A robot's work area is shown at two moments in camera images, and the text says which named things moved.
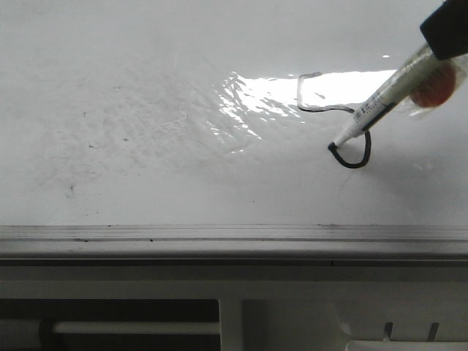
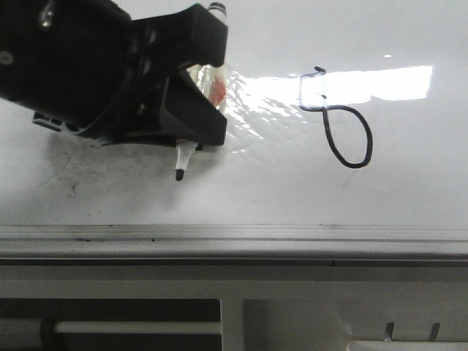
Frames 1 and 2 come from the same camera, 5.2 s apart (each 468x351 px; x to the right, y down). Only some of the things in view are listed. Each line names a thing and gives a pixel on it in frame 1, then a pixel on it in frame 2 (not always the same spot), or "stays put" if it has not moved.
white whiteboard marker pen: x=385 y=96 -> x=212 y=81
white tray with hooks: x=406 y=345 stays put
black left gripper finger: x=446 y=30 -> x=166 y=43
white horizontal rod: x=136 y=327 stays put
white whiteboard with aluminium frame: x=197 y=132 stays put
